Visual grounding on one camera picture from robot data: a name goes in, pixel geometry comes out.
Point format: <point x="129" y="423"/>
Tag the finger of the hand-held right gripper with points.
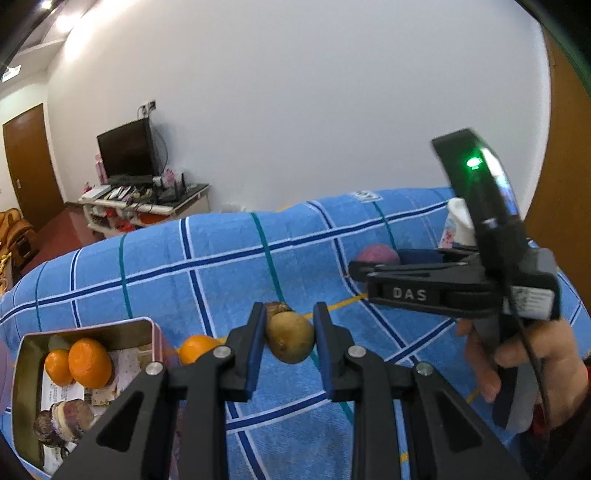
<point x="415" y="256"/>
<point x="369" y="272"/>

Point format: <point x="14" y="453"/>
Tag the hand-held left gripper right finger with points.
<point x="323" y="355"/>

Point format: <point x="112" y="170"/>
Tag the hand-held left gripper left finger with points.
<point x="257" y="355"/>

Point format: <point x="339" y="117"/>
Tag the yellow brown potato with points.
<point x="291" y="339"/>

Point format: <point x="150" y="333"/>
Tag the large round orange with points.
<point x="196" y="350"/>

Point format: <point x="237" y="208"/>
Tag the oval orange tangerine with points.
<point x="90" y="364"/>

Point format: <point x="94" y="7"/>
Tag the cut purple sweet potato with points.
<point x="74" y="415"/>

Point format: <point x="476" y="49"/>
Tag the small orange tangerine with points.
<point x="56" y="367"/>

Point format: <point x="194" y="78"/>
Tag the pink metal tin box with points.
<point x="27" y="401"/>

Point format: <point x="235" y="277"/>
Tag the person's right hand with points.
<point x="558" y="364"/>

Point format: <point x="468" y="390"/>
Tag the white printed mug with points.
<point x="455" y="230"/>

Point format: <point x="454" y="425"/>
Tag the brown wooden wardrobe panel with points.
<point x="568" y="161"/>

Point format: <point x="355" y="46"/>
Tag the printed paper leaflet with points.
<point x="124" y="369"/>

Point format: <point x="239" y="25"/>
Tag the blue plaid blanket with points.
<point x="138" y="286"/>

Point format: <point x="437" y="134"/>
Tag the white television stand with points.
<point x="184" y="207"/>

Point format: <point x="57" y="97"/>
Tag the black router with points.
<point x="173" y="194"/>

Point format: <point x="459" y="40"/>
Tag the pink floral gift bag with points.
<point x="170" y="177"/>

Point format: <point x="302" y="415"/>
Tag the black set-top box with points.
<point x="130" y="179"/>

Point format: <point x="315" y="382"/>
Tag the black television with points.
<point x="127" y="150"/>

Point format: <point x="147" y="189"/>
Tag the brown wooden door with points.
<point x="32" y="166"/>

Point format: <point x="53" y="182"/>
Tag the white wall socket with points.
<point x="148" y="106"/>

